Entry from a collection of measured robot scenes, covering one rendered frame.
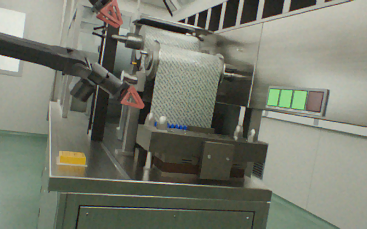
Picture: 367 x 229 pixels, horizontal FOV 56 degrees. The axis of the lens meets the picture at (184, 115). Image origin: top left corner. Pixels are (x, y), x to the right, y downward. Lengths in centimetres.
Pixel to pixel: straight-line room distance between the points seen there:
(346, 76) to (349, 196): 316
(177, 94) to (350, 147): 301
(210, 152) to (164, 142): 15
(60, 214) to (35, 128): 586
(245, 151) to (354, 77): 41
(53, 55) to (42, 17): 572
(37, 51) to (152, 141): 41
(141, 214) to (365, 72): 66
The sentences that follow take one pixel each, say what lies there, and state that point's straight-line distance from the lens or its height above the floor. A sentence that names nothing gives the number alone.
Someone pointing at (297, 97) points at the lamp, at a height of 119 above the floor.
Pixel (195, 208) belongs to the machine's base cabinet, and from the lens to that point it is 104.
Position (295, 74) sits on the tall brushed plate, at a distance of 106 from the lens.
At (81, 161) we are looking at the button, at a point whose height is 91.
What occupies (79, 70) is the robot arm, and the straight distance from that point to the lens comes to 107.
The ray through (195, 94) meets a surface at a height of 115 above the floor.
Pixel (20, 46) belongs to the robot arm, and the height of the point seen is 120.
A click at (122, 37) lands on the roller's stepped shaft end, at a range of 147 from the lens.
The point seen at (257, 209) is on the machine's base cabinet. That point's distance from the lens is 114.
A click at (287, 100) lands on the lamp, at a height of 118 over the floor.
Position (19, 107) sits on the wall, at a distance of 675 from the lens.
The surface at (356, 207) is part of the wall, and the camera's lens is 398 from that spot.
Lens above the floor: 114
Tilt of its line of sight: 3 degrees down
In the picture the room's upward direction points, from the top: 9 degrees clockwise
